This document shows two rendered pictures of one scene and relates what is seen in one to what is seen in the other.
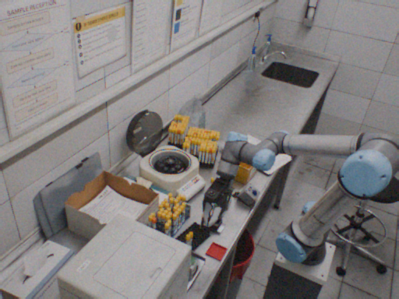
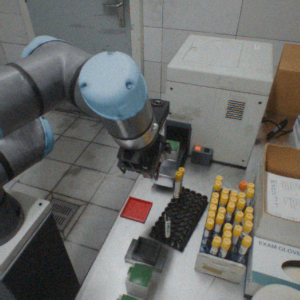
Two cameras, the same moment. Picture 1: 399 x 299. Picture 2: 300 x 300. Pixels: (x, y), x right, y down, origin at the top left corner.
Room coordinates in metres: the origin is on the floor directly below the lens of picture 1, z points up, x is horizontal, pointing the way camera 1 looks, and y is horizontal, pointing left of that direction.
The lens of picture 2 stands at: (1.47, -0.09, 1.47)
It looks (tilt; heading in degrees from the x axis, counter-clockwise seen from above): 41 degrees down; 176
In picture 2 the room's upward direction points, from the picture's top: straight up
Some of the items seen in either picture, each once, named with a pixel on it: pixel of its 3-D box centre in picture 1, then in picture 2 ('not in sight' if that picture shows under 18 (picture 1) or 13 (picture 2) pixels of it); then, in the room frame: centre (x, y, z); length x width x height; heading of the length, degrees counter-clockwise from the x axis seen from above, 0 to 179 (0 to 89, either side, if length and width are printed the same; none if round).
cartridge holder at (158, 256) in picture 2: (213, 223); (146, 252); (1.15, -0.08, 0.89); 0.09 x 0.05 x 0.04; 67
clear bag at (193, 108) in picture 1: (191, 113); not in sight; (1.94, 0.10, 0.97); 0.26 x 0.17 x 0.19; 173
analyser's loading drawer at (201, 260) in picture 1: (185, 276); (171, 155); (0.85, 0.02, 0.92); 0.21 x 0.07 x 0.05; 157
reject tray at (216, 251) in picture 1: (217, 251); (136, 209); (1.01, -0.10, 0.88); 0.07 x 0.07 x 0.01; 67
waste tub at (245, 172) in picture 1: (241, 166); not in sight; (1.53, -0.20, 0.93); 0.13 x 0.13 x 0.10; 63
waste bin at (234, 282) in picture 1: (217, 266); not in sight; (1.46, -0.16, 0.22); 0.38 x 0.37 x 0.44; 157
